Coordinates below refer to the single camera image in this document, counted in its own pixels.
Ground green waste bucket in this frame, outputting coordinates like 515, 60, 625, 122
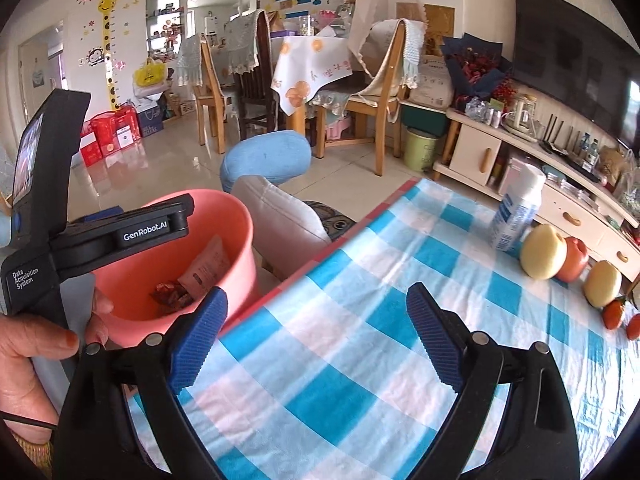
404, 128, 440, 172

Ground pink trash bin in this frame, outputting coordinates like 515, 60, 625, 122
94, 188, 260, 347

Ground yellow pear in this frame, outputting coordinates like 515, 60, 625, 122
582, 260, 622, 309

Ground cream TV cabinet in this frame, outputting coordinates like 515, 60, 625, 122
433, 108, 639, 281

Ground black flat television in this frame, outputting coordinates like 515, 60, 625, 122
512, 0, 639, 152

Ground small tangerine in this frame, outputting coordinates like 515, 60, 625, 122
625, 313, 640, 341

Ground blue white checked tablecloth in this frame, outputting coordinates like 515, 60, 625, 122
178, 180, 639, 479

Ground person's left hand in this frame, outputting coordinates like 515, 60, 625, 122
1, 288, 114, 445

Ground blue round stool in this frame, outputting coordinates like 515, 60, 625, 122
219, 130, 311, 193

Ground white yogurt bottle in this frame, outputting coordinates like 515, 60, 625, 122
488, 164, 547, 252

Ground orange yellow snack wrapper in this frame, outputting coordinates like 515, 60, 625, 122
150, 281, 195, 316

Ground wooden dining chair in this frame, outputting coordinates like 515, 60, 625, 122
314, 18, 426, 177

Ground red apple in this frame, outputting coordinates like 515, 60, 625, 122
555, 236, 589, 284

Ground yellow apple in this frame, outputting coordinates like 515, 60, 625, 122
520, 224, 567, 280

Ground orange-flower table cloth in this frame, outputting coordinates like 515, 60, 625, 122
271, 36, 352, 116

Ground pink storage box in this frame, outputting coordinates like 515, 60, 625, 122
498, 155, 528, 196

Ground tangerine with leaf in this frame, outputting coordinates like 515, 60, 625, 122
601, 281, 639, 330

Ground silver foil snack bag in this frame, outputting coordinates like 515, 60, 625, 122
178, 235, 231, 300

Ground red gift boxes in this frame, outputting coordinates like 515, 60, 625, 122
79, 104, 141, 167

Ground dark flower bouquet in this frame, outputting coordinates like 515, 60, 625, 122
440, 32, 516, 112

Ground white electric kettle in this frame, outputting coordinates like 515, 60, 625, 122
501, 94, 538, 142

